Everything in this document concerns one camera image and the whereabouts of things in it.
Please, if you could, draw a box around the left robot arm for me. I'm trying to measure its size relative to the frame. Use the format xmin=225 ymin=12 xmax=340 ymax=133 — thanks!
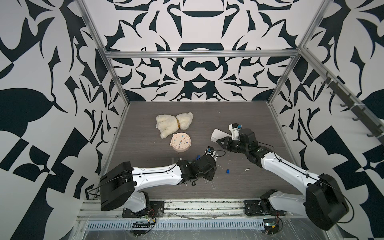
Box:
xmin=94 ymin=151 xmax=218 ymax=215

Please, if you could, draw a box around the right electronics board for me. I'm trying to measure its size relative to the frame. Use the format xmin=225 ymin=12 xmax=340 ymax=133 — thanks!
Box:
xmin=262 ymin=216 xmax=284 ymax=236

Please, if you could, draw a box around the wall hook rack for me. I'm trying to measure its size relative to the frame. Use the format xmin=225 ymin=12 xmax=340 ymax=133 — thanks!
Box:
xmin=322 ymin=72 xmax=384 ymax=145

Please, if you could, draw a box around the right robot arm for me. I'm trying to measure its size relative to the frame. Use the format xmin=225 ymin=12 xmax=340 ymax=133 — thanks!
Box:
xmin=211 ymin=128 xmax=355 ymax=231

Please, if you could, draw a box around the cream plush dog toy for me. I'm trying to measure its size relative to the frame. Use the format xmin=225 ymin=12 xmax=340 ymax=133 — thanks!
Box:
xmin=156 ymin=112 xmax=194 ymax=139

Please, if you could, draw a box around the left electronics board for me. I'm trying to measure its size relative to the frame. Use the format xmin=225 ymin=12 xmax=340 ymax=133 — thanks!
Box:
xmin=131 ymin=218 xmax=157 ymax=237

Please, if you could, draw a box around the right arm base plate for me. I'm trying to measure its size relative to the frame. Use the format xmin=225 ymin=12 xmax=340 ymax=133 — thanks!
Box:
xmin=244 ymin=200 xmax=286 ymax=217

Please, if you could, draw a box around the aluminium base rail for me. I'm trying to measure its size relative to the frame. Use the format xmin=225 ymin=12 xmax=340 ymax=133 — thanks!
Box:
xmin=76 ymin=197 xmax=332 ymax=223

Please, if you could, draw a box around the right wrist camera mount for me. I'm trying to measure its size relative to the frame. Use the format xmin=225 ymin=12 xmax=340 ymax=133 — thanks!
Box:
xmin=229 ymin=123 xmax=242 ymax=140

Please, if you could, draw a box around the electronics board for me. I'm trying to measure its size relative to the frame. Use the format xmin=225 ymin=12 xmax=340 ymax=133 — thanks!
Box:
xmin=262 ymin=216 xmax=284 ymax=236
xmin=131 ymin=218 xmax=157 ymax=237

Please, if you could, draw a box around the white rectangular box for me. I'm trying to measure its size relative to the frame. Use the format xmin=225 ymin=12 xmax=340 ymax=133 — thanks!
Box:
xmin=211 ymin=129 xmax=232 ymax=143

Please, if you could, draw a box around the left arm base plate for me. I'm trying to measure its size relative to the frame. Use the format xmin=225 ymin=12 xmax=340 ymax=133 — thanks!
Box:
xmin=121 ymin=200 xmax=165 ymax=219

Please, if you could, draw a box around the pink round alarm clock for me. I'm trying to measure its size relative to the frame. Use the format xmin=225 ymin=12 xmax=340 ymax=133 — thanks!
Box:
xmin=170 ymin=133 xmax=192 ymax=153

